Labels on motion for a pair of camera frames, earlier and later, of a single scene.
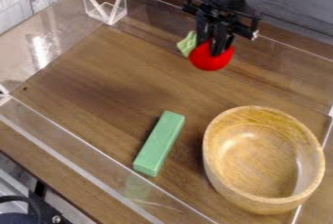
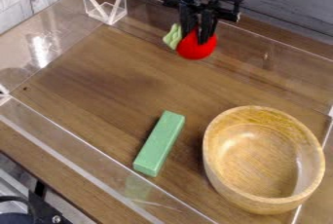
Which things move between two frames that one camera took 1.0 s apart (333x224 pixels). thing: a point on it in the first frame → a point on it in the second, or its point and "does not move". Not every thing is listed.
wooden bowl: x=262 y=159 does not move
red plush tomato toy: x=202 y=59 → x=191 y=49
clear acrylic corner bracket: x=107 y=13 does not move
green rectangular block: x=159 y=143 does not move
